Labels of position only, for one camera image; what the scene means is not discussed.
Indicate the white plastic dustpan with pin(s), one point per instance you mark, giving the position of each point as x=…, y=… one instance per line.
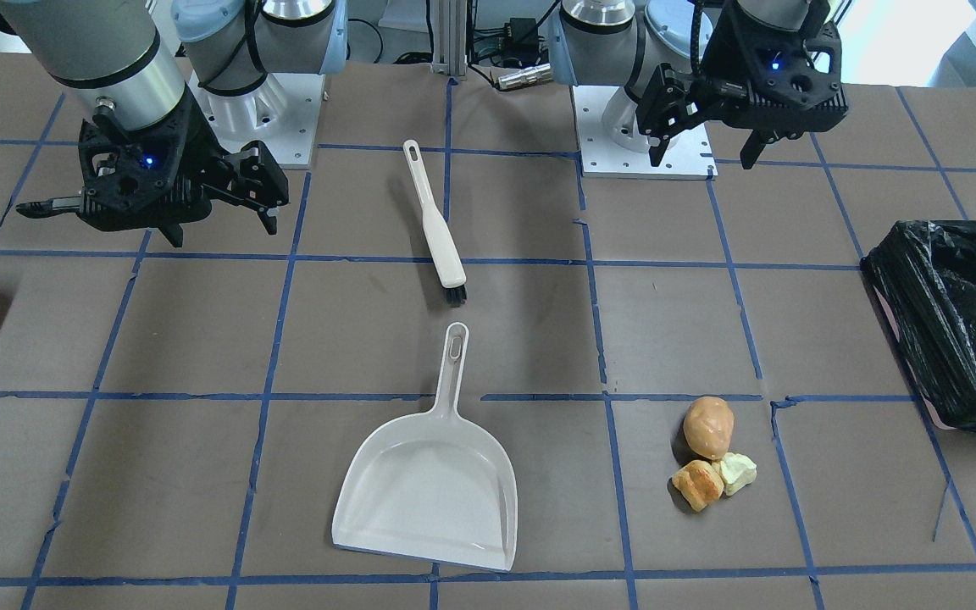
x=432, y=485

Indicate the black lined trash bin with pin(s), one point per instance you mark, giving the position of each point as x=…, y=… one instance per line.
x=924, y=273

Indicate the golden crusty bread piece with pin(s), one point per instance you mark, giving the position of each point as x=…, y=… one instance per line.
x=699, y=483

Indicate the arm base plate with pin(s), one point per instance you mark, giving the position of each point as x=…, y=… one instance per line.
x=611, y=146
x=283, y=112

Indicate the silver cylinder connector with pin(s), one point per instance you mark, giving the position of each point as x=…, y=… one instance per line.
x=522, y=78

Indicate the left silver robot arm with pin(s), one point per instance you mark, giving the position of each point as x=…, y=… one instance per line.
x=617, y=43

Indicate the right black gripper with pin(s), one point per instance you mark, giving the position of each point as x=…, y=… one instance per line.
x=192, y=138

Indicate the brown round bread roll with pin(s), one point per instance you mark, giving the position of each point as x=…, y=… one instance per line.
x=708, y=427

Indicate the white hand brush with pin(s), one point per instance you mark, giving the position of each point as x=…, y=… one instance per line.
x=443, y=251

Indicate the pale yellow bread piece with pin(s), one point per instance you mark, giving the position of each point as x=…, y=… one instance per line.
x=736, y=471

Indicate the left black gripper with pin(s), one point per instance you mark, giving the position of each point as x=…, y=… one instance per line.
x=721, y=58

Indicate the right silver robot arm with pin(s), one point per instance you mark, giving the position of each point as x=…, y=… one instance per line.
x=114, y=50

